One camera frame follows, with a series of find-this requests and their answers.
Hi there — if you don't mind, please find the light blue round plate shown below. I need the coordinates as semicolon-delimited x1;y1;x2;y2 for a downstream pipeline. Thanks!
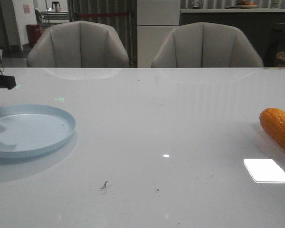
0;104;76;159

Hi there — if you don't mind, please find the orange plastic corn cob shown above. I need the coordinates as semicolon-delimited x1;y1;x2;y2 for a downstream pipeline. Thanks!
259;108;285;150

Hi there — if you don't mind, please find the red trash bin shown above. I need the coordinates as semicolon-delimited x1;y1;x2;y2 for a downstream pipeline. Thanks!
26;24;41;48

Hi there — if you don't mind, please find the left beige leather chair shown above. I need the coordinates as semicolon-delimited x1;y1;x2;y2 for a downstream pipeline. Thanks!
27;20;129;68

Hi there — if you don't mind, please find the beige leather chair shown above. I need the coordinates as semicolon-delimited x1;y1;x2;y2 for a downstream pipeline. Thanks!
27;20;129;68
151;22;264;68

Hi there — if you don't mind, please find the background table with jug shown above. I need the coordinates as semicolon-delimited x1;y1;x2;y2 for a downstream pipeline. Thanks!
35;9;69;29

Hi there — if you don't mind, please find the thermos jug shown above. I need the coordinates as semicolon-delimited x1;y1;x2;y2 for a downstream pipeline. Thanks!
52;1;61;12

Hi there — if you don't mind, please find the red barrier belt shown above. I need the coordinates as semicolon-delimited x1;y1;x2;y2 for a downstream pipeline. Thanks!
77;11;131;18

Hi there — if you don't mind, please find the white cabinet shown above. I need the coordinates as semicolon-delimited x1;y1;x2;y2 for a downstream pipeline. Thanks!
137;0;181;68

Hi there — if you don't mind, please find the right beige leather chair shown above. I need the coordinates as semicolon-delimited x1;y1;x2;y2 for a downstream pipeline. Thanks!
151;22;264;68

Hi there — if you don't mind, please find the fruit bowl on counter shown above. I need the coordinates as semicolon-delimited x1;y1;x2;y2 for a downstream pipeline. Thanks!
236;0;258;9

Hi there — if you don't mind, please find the grey counter with white top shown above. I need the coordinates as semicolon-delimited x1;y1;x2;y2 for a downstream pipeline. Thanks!
180;9;285;60

